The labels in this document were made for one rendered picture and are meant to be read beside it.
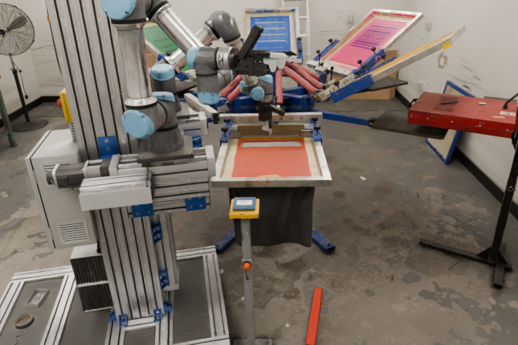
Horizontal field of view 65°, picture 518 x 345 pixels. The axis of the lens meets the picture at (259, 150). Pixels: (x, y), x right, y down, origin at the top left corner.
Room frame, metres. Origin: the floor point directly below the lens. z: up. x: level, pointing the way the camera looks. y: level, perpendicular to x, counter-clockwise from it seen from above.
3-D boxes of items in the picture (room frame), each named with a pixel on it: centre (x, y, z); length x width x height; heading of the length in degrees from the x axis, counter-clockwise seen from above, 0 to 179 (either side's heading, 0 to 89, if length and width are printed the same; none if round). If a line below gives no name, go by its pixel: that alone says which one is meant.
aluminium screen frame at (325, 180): (2.15, -0.07, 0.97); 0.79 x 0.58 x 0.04; 178
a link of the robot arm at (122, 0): (1.46, 0.43, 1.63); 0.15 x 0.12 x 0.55; 164
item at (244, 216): (1.59, 0.07, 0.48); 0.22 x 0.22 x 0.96; 88
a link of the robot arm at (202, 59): (1.39, 0.17, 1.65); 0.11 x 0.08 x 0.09; 74
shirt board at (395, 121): (2.85, -0.68, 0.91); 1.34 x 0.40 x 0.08; 58
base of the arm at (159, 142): (1.59, 0.39, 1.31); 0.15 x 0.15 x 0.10
